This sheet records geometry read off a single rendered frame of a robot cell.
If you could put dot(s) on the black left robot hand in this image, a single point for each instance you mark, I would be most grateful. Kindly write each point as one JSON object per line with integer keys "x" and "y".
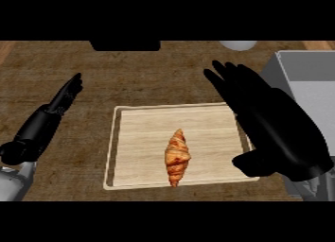
{"x": 38, "y": 129}

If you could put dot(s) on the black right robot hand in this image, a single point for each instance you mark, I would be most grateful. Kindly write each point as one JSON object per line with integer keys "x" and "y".
{"x": 268, "y": 126}

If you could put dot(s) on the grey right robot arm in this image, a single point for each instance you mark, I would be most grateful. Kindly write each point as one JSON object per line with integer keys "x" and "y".
{"x": 323, "y": 189}

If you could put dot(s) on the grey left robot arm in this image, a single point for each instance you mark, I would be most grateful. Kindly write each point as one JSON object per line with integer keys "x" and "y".
{"x": 8, "y": 182}

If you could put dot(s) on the grey open box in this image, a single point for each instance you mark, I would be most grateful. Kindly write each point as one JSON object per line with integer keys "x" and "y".
{"x": 315, "y": 94}

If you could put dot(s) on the pale wooden tray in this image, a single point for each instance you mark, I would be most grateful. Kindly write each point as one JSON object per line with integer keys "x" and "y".
{"x": 179, "y": 143}

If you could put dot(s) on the golden brown croissant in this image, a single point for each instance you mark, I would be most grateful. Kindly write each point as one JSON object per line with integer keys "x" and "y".
{"x": 176, "y": 156}

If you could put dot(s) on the white round bowl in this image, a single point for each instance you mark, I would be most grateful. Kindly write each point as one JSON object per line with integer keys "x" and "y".
{"x": 239, "y": 44}

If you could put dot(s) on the black block appliance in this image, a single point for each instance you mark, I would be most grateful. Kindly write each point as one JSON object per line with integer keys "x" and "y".
{"x": 125, "y": 45}

